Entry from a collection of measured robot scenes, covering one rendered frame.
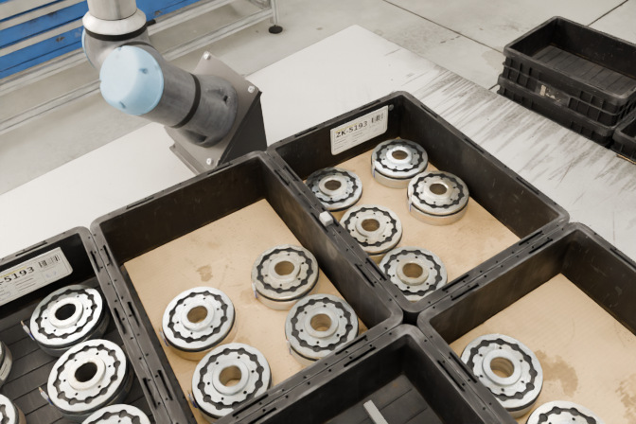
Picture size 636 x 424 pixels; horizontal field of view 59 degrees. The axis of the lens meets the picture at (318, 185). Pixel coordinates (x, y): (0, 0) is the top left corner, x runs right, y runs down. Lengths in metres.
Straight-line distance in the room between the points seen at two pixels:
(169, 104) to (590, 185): 0.86
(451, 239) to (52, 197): 0.86
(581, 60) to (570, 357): 1.40
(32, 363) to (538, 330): 0.71
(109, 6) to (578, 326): 0.94
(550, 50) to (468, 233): 1.27
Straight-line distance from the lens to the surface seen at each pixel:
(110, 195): 1.30
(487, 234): 0.96
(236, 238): 0.95
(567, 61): 2.09
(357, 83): 1.50
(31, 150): 2.77
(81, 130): 2.78
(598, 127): 1.84
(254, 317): 0.85
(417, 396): 0.79
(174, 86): 1.08
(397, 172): 1.00
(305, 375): 0.69
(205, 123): 1.14
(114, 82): 1.09
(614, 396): 0.85
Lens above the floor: 1.54
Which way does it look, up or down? 44 degrees down
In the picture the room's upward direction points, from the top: 4 degrees counter-clockwise
